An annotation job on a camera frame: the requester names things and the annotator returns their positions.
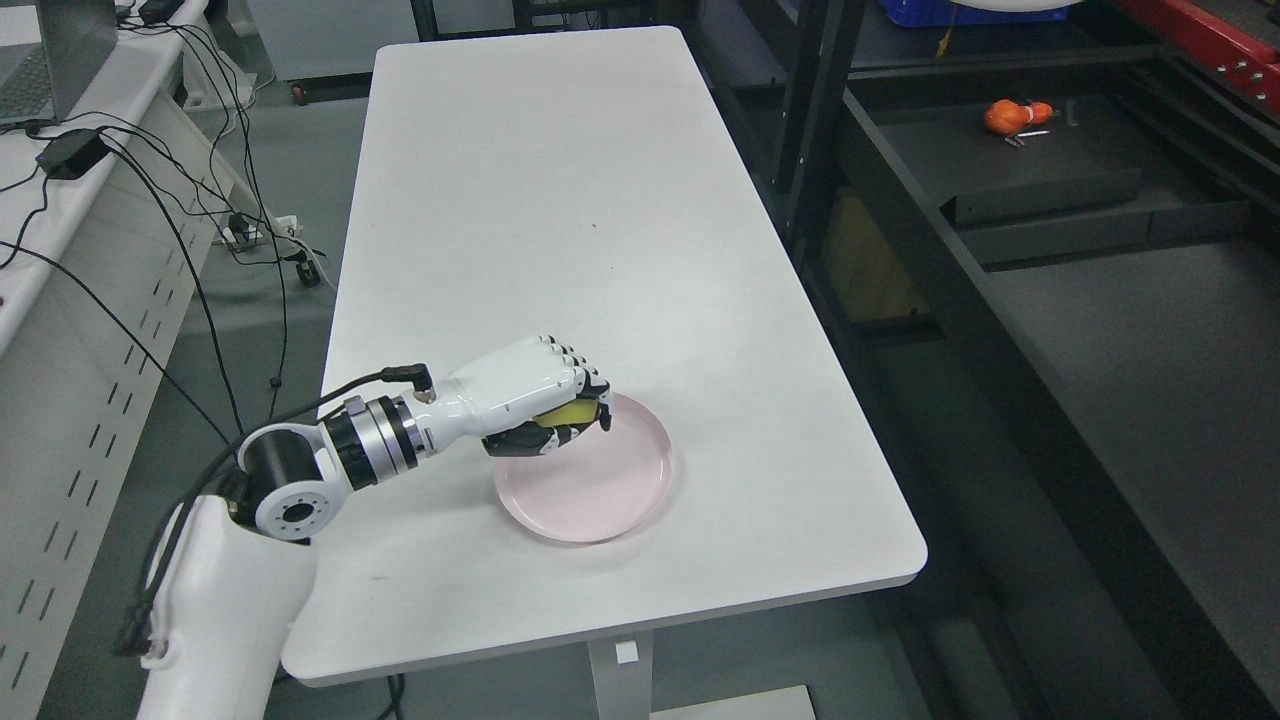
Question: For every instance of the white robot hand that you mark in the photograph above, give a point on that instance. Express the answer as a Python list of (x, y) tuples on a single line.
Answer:
[(495, 398)]

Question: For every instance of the green yellow sponge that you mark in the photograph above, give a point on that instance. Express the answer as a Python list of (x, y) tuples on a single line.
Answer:
[(582, 411)]

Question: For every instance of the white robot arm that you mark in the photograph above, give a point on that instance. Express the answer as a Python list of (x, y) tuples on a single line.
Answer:
[(221, 595)]

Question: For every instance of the orange toy on shelf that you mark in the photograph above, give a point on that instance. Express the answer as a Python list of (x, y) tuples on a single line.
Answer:
[(1006, 118)]

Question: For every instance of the pink round plate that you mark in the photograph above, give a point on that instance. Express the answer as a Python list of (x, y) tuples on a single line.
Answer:
[(603, 484)]

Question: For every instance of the white table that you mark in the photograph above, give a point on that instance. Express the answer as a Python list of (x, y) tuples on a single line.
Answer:
[(583, 185)]

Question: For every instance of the white power strip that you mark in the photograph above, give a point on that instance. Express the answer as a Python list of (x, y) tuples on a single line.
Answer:
[(240, 234)]

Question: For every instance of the white side desk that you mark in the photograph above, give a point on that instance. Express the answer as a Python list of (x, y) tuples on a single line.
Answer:
[(91, 309)]

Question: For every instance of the black power adapter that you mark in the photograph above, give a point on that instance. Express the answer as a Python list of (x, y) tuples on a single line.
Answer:
[(69, 156)]

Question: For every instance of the grey laptop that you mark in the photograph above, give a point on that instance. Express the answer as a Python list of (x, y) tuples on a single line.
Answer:
[(50, 53)]

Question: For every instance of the blue crate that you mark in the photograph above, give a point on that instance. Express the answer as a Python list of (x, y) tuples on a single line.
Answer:
[(943, 14)]

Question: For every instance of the black metal rack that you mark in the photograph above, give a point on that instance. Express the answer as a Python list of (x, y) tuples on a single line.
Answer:
[(1066, 338)]

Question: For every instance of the red metal beam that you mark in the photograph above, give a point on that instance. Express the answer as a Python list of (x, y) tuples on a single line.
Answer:
[(1242, 61)]

